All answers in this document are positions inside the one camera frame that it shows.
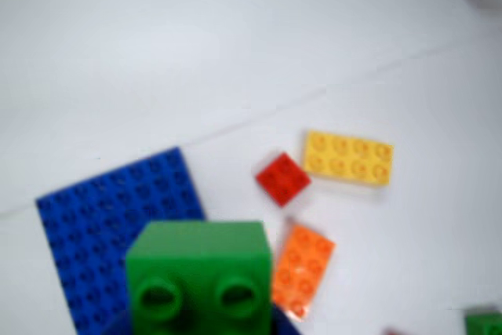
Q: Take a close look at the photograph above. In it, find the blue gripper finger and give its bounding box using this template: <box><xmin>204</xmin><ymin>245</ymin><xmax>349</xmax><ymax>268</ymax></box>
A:
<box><xmin>104</xmin><ymin>311</ymin><xmax>134</xmax><ymax>335</ymax></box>
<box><xmin>271</xmin><ymin>303</ymin><xmax>303</xmax><ymax>335</ymax></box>

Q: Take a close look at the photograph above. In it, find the green 2x4 block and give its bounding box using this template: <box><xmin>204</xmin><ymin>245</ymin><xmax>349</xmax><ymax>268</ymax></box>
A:
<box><xmin>125</xmin><ymin>220</ymin><xmax>274</xmax><ymax>335</ymax></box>

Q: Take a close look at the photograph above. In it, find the orange 2x4 block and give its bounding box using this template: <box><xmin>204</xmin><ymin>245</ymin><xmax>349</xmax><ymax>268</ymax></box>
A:
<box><xmin>271</xmin><ymin>223</ymin><xmax>337</xmax><ymax>322</ymax></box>

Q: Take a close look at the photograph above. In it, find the red 2x2 block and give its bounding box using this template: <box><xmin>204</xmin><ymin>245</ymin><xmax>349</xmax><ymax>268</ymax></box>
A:
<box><xmin>254</xmin><ymin>151</ymin><xmax>313</xmax><ymax>209</ymax></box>

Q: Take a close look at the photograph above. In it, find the yellow 2x4 block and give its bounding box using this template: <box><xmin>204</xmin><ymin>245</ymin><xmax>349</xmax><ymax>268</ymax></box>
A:
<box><xmin>301</xmin><ymin>129</ymin><xmax>395</xmax><ymax>191</ymax></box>

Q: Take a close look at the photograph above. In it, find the green 2x2 block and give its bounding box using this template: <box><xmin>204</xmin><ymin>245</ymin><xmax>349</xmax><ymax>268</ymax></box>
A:
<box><xmin>464</xmin><ymin>305</ymin><xmax>502</xmax><ymax>335</ymax></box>

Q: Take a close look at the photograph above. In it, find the white paper table cover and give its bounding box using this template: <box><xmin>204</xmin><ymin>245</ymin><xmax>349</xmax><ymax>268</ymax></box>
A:
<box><xmin>0</xmin><ymin>35</ymin><xmax>502</xmax><ymax>335</ymax></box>
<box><xmin>0</xmin><ymin>0</ymin><xmax>502</xmax><ymax>218</ymax></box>

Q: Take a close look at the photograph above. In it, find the blue 8x8 base plate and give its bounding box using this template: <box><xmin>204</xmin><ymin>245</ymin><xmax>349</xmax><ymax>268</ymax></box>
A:
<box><xmin>35</xmin><ymin>146</ymin><xmax>207</xmax><ymax>335</ymax></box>

